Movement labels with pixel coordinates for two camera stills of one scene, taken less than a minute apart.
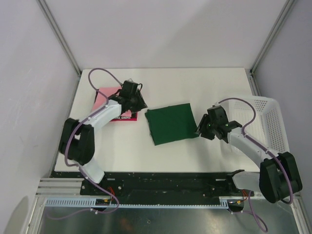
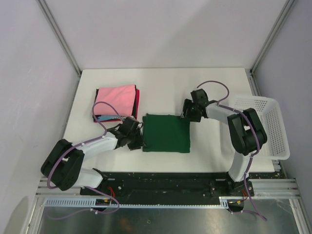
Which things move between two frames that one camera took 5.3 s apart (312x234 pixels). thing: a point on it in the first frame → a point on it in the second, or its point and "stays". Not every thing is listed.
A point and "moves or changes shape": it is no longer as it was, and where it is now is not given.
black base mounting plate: x=165 y=185 stays
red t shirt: x=127 y=116 moves or changes shape
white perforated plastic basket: x=261 y=117 stays
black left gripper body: x=138 y=103 → x=135 y=139
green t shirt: x=171 y=124 moves or changes shape
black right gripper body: x=206 y=127 → x=191 y=113
